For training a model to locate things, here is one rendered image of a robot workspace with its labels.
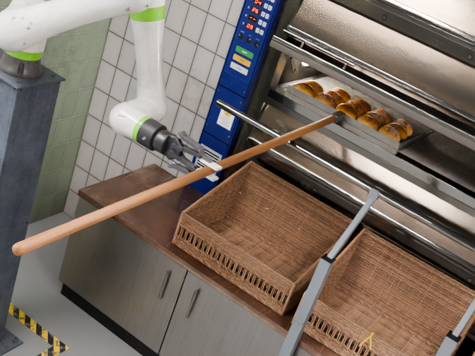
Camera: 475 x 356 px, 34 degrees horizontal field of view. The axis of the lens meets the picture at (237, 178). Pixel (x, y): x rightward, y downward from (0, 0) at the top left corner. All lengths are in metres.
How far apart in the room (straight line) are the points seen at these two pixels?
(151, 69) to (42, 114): 0.44
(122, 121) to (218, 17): 1.05
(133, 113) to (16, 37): 0.42
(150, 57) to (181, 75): 1.02
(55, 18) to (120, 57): 1.40
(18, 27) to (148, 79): 0.45
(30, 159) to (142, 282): 0.77
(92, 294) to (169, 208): 0.51
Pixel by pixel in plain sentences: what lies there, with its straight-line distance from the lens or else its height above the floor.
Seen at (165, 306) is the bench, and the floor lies 0.33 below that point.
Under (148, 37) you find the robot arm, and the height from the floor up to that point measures 1.47.
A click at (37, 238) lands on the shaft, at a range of 1.84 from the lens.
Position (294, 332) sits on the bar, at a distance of 2.83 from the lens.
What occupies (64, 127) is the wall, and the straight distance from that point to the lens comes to 3.88.
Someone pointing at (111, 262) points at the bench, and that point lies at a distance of 3.32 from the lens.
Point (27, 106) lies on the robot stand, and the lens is 2.66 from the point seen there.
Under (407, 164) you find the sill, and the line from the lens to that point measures 3.10.
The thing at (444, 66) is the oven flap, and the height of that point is 1.58.
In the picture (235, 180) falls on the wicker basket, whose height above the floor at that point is 0.78.
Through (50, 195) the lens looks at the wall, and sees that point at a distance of 4.08.
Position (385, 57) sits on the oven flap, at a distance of 3.06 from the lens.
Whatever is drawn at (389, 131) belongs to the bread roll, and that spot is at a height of 1.23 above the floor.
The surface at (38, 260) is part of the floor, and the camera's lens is 3.84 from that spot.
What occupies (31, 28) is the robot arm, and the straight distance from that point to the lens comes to 2.42.
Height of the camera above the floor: 2.24
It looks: 26 degrees down
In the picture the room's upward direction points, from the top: 20 degrees clockwise
